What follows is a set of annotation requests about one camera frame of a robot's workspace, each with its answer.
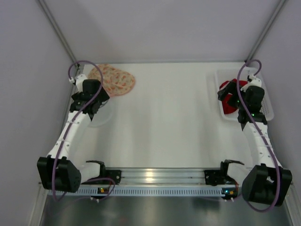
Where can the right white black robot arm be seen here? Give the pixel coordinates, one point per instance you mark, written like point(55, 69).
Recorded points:
point(266, 182)

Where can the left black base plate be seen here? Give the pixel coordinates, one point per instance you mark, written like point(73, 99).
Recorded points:
point(114, 174)

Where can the grey slotted cable duct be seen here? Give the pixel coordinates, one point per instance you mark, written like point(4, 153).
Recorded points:
point(159, 191)

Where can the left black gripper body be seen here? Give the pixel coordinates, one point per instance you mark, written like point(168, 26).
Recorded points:
point(101, 99)

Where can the clear plastic dome insert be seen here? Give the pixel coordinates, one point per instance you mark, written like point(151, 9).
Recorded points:
point(103, 115)

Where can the aluminium mounting rail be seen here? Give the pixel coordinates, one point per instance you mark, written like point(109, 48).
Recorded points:
point(155, 175)

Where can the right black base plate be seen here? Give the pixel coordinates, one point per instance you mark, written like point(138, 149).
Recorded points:
point(219, 176)

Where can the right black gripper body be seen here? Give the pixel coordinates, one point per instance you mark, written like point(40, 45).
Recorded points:
point(225, 93)

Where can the red bra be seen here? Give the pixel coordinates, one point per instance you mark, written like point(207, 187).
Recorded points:
point(230, 103)

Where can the pink floral mesh laundry bag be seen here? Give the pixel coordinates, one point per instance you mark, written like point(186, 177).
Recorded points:
point(116, 82)

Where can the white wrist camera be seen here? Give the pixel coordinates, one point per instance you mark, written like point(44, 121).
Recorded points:
point(252, 80)
point(78, 81)

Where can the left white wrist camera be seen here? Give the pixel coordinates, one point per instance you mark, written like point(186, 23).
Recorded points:
point(78, 81)

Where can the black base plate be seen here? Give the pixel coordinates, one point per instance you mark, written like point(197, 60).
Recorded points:
point(114, 174)
point(219, 176)

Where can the white plastic basket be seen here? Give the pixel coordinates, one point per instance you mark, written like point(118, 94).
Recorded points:
point(223, 75)

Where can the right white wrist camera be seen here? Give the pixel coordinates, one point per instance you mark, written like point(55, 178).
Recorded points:
point(252, 80)

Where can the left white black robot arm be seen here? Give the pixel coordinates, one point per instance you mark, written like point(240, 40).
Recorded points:
point(66, 167)

